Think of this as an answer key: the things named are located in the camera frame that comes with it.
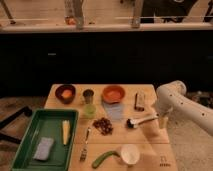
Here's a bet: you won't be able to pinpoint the white handled black brush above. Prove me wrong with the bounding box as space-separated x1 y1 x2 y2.
126 115 158 128

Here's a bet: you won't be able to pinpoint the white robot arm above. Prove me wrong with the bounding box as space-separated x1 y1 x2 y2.
154 80 213 136

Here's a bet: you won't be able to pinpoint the white bowl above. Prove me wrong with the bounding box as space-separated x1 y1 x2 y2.
120 144 140 165

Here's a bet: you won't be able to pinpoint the red orange bowl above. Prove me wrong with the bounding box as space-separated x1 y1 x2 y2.
102 85 125 104

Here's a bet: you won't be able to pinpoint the dark brown bowl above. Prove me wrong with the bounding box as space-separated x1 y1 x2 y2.
55 84 76 104

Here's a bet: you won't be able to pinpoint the light blue cloth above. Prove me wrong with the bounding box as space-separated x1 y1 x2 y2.
102 102 124 120

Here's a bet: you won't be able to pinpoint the pile of brown nuts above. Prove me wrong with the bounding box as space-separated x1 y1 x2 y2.
93 117 113 135

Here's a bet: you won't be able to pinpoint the green plastic cup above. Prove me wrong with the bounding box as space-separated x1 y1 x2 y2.
83 104 96 118

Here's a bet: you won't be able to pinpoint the small metal cup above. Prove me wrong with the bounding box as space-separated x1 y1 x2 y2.
83 89 94 104

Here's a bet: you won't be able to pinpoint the green cucumber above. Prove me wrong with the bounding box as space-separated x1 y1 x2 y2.
92 151 119 169

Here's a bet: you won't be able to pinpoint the metal fork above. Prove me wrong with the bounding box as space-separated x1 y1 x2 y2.
80 127 91 162

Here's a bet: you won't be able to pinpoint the yellow corn cob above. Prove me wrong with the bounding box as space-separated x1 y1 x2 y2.
62 120 70 145

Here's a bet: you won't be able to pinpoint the orange food piece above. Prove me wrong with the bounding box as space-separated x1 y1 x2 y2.
61 90 72 99

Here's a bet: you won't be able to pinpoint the green plastic tray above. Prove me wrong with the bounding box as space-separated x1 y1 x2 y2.
11 109 78 171

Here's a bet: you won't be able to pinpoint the grey blue sponge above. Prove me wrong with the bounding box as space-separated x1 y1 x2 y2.
33 137 54 161

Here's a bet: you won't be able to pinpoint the black stand legs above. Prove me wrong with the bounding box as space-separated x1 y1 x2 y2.
0 106 33 145

